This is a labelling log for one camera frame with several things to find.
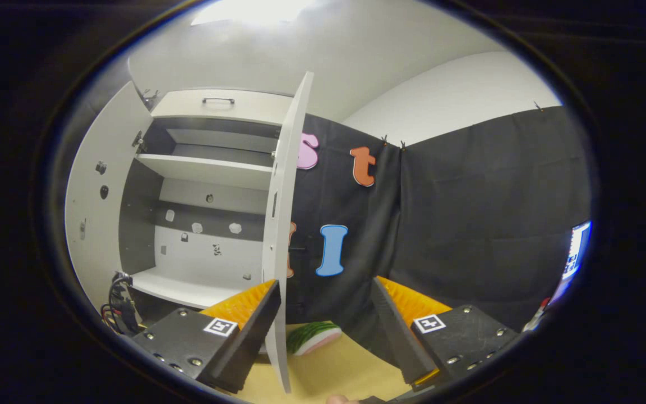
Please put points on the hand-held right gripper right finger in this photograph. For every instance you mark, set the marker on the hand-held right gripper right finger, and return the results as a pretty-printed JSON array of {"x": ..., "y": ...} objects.
[{"x": 396, "y": 331}]

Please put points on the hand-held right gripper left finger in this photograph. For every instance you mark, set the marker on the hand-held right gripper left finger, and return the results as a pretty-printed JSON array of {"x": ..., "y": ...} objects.
[{"x": 255, "y": 331}]

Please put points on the white cabinet door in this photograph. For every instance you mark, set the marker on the white cabinet door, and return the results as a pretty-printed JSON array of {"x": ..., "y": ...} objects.
[
  {"x": 98, "y": 235},
  {"x": 284, "y": 224}
]

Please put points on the white and grey cabinet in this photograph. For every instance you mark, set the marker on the white and grey cabinet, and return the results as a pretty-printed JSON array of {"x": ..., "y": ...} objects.
[{"x": 199, "y": 258}]

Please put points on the white cabinet shelf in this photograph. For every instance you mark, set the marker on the white cabinet shelf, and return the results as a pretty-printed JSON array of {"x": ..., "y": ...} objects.
[{"x": 205, "y": 168}]

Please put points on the metal door hinge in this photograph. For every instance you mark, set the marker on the metal door hinge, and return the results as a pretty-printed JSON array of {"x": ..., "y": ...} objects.
[{"x": 139, "y": 140}]

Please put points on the watermelon slice toy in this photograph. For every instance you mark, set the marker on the watermelon slice toy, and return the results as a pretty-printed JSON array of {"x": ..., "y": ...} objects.
[{"x": 314, "y": 336}]

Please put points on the black backdrop cloth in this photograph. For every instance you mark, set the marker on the black backdrop cloth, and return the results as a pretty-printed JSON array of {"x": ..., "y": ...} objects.
[{"x": 469, "y": 224}]

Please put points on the computer screen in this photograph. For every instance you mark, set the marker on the computer screen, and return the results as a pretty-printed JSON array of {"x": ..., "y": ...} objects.
[{"x": 578, "y": 249}]

